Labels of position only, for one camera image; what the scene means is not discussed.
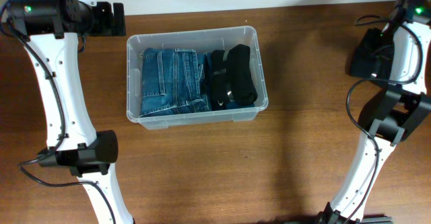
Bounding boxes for black garment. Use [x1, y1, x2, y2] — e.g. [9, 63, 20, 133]
[347, 28, 381, 78]
[210, 44, 258, 106]

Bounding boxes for dark blue jeans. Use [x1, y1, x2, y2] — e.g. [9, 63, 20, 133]
[139, 48, 211, 118]

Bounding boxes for blue garment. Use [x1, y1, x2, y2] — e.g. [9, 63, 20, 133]
[204, 52, 255, 111]

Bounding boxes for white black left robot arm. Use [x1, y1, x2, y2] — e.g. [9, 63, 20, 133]
[1, 0, 134, 223]

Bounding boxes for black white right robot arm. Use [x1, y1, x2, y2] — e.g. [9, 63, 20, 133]
[314, 0, 430, 224]

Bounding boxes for clear plastic storage bin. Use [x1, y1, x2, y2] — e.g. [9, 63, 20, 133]
[126, 26, 269, 130]

